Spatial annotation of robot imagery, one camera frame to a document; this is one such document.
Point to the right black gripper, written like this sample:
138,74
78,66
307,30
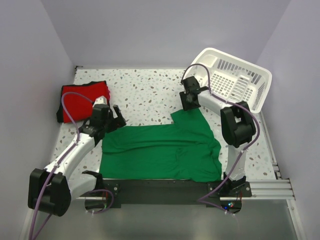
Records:
186,106

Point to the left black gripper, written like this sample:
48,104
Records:
114,125

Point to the green t-shirt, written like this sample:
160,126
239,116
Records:
186,149

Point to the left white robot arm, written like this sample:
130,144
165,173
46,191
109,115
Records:
51,189

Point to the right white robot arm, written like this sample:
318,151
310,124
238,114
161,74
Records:
238,125

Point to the pink folded t-shirt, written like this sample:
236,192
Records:
108,93

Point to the red folded t-shirt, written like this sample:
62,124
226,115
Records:
80,100

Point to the white plastic basket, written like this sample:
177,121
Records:
231,78

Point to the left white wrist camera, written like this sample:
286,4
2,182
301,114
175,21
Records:
101,100

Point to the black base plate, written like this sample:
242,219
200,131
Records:
99,200

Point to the aluminium frame rail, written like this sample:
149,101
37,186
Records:
270,190

